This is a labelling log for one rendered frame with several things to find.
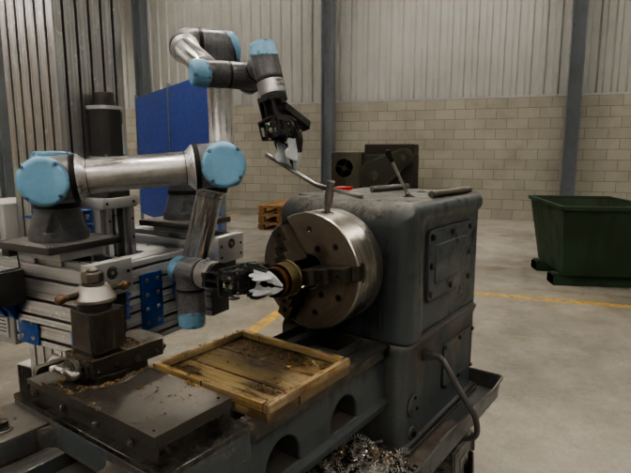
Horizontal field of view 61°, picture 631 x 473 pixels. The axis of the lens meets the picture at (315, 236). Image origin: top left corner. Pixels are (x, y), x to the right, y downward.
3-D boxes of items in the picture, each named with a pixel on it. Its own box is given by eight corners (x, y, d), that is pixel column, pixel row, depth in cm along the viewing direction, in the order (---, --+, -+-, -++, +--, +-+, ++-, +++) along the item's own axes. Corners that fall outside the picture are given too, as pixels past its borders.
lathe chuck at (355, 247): (277, 298, 161) (291, 197, 153) (366, 337, 144) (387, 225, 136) (257, 305, 154) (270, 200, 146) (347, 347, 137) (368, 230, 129)
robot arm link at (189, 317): (204, 317, 153) (203, 280, 152) (208, 329, 143) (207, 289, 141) (176, 319, 151) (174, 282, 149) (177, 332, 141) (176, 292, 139)
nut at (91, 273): (97, 281, 103) (95, 263, 102) (108, 283, 100) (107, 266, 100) (77, 284, 99) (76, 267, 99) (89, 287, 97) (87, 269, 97)
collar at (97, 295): (100, 292, 106) (100, 277, 105) (125, 298, 101) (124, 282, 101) (62, 300, 99) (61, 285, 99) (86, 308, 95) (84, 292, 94)
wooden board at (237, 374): (241, 342, 150) (241, 328, 149) (350, 373, 129) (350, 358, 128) (152, 378, 126) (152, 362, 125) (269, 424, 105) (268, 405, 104)
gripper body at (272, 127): (261, 144, 144) (251, 100, 144) (282, 144, 151) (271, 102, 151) (282, 135, 139) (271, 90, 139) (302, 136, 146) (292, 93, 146)
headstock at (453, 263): (367, 281, 220) (369, 186, 213) (482, 299, 192) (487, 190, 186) (273, 316, 172) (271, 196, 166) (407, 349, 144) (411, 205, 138)
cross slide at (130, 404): (95, 365, 119) (93, 345, 118) (233, 421, 94) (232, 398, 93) (17, 392, 105) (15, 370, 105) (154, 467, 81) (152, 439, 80)
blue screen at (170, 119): (119, 227, 969) (112, 94, 931) (163, 223, 1010) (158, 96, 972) (193, 270, 621) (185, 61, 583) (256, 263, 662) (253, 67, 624)
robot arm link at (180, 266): (188, 281, 150) (187, 251, 149) (215, 287, 144) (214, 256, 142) (165, 287, 144) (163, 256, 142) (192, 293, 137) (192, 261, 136)
